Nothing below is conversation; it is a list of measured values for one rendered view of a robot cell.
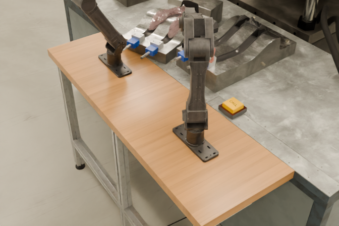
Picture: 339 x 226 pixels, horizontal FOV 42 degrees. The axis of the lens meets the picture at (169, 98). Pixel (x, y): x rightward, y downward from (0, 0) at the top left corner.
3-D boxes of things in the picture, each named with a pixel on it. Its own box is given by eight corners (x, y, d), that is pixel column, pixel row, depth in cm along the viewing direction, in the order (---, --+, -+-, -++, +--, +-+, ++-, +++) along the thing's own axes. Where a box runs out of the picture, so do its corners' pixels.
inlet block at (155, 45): (146, 65, 195) (145, 54, 192) (136, 61, 197) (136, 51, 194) (163, 52, 203) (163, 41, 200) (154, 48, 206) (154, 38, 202)
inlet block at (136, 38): (126, 57, 200) (126, 47, 196) (118, 53, 202) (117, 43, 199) (145, 44, 208) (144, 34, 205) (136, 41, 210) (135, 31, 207)
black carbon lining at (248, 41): (217, 67, 186) (218, 48, 180) (192, 51, 196) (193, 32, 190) (273, 41, 203) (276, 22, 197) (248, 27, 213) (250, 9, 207)
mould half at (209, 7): (165, 64, 200) (165, 43, 193) (121, 46, 212) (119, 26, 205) (221, 20, 232) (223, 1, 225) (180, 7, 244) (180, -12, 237)
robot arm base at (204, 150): (186, 107, 165) (171, 114, 162) (221, 138, 152) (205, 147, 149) (186, 123, 170) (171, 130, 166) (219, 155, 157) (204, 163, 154)
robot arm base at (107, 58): (109, 38, 203) (96, 42, 200) (131, 58, 190) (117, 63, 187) (111, 52, 208) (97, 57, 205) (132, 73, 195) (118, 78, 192)
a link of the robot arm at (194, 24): (179, 11, 164) (185, 19, 135) (203, 11, 165) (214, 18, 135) (179, 45, 168) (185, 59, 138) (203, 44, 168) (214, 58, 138)
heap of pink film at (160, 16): (174, 40, 206) (174, 24, 201) (144, 29, 214) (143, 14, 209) (204, 17, 222) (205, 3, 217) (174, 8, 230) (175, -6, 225)
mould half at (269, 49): (214, 93, 184) (217, 66, 176) (176, 64, 200) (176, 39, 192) (294, 53, 208) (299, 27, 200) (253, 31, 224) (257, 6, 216)
